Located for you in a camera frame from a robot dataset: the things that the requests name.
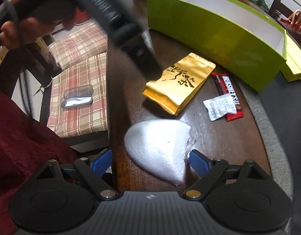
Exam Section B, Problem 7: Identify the gold tea pouch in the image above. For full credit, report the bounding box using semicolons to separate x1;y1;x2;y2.
143;52;216;116

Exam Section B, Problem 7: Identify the red Hershey's chocolate bar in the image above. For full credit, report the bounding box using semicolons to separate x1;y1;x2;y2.
211;73;245;123

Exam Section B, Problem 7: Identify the clear glasses case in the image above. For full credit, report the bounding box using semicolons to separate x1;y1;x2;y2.
61;85;94;109

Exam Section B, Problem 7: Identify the yellow shoe box lid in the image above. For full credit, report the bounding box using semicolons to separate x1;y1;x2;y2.
281;34;301;82

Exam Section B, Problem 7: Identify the plaid seat cushion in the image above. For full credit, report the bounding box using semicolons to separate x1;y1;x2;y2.
47;21;107;138

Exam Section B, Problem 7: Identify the red sleeve forearm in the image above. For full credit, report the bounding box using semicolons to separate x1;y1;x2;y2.
0;91;76;234

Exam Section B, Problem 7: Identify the grey calligraphy desk mat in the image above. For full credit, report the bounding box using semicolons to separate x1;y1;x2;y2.
236;80;294;199

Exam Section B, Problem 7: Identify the wooden chair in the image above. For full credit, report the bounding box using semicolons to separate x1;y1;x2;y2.
269;0;301;45

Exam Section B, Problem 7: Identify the person's left hand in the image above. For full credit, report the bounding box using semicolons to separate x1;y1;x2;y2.
0;0;75;49

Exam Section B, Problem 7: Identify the white desiccant packet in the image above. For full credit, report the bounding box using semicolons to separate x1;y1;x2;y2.
203;93;237;121

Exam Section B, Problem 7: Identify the green open shoe box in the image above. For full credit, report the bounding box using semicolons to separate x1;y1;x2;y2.
147;0;286;92

